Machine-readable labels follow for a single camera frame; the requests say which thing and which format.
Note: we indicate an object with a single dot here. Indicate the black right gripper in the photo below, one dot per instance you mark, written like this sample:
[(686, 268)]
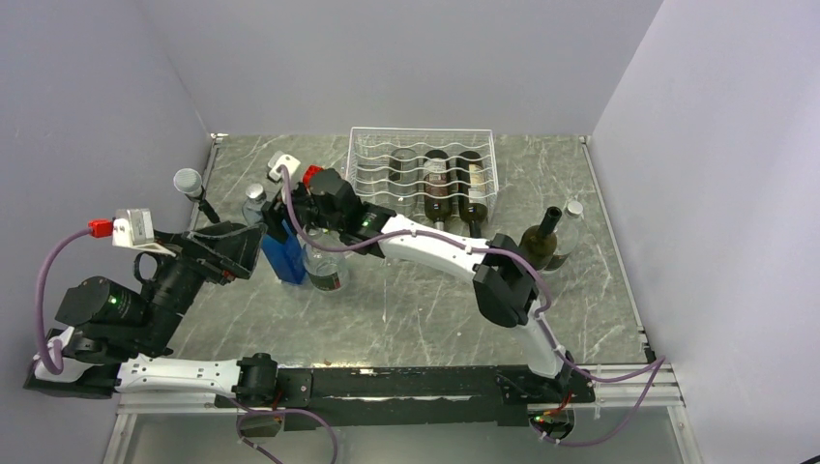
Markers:
[(275, 212)]

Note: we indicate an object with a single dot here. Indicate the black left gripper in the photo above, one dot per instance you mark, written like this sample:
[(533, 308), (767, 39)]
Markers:
[(221, 253)]

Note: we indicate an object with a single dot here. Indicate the blue square water bottle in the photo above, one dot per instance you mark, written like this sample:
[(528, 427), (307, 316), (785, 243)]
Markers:
[(280, 246)]

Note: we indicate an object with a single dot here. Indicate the clear glass wine bottle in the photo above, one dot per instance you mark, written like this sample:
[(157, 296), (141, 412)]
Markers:
[(403, 177)]

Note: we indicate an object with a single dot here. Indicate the dark green wine bottle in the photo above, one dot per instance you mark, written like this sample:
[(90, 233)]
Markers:
[(436, 183), (472, 184)]

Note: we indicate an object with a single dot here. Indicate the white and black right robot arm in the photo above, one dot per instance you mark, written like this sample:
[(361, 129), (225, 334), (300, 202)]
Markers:
[(509, 292)]

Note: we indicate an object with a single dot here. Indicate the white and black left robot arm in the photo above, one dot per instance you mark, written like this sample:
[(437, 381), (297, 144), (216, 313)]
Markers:
[(116, 340)]

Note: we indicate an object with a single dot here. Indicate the clear round glass bottle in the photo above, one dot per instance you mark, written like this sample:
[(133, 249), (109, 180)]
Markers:
[(326, 270)]

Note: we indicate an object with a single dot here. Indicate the red toy block car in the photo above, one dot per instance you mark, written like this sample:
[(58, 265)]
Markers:
[(310, 172)]

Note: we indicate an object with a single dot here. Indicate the grey microphone on stand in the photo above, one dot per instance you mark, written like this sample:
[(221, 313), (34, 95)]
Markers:
[(189, 182)]

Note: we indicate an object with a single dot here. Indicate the small silver cap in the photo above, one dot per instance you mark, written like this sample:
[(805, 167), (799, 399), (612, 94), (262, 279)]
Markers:
[(574, 209)]

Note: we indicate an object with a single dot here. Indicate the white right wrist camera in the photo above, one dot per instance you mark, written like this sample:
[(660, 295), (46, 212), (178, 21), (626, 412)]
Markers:
[(282, 160)]

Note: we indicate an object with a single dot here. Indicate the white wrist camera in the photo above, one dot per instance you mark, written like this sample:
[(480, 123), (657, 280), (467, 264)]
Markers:
[(282, 160), (133, 228)]

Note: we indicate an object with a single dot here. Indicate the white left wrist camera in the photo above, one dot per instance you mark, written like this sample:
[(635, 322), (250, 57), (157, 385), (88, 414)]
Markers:
[(133, 228)]

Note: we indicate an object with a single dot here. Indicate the white wire wine rack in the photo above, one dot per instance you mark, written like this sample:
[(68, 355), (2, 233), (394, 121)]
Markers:
[(367, 164)]

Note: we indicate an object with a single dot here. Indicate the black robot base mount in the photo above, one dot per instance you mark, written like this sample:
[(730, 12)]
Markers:
[(507, 395)]

